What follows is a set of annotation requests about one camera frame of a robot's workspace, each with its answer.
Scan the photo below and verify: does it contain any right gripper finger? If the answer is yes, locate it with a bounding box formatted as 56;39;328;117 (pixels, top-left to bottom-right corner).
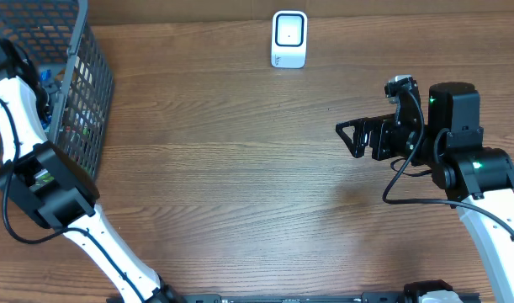
336;117;383;131
339;126;369;158

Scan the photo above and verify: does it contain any blue snack bar wrapper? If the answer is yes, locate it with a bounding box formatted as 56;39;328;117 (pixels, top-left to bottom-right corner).
40;69;51;82

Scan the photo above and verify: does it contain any beige snack pouch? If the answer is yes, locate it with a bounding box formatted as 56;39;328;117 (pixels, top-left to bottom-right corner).
65;56;97;129

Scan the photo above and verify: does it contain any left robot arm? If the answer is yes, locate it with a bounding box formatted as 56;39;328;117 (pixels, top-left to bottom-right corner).
0;38;184;302

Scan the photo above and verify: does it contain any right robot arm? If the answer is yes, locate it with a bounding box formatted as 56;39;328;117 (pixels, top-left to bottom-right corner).
336;75;514;302

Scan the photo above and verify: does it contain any white barcode scanner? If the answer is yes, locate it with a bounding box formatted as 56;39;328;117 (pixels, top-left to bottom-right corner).
270;10;308;69

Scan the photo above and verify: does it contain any grey plastic mesh basket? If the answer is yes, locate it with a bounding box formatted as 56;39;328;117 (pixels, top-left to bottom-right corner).
0;0;114;178

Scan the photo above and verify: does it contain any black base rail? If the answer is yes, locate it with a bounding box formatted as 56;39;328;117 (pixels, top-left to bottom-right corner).
106;292;481;303

